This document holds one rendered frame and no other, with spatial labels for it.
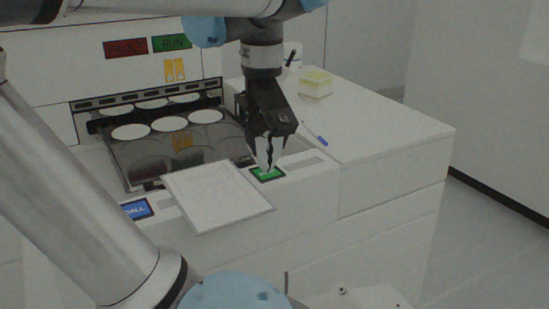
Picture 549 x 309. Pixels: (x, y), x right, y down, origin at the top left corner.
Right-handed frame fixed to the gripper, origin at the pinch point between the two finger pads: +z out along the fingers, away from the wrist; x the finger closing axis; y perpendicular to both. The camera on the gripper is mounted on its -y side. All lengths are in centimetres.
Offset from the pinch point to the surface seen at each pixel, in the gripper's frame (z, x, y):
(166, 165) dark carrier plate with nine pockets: 7.7, 13.9, 24.9
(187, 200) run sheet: 1.3, 17.0, -0.8
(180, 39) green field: -13, -3, 58
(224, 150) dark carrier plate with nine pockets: 7.7, -1.1, 25.4
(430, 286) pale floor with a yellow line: 98, -92, 22
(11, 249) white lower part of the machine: 41, 54, 59
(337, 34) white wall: 33, -176, 207
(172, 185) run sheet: 1.3, 17.7, 5.5
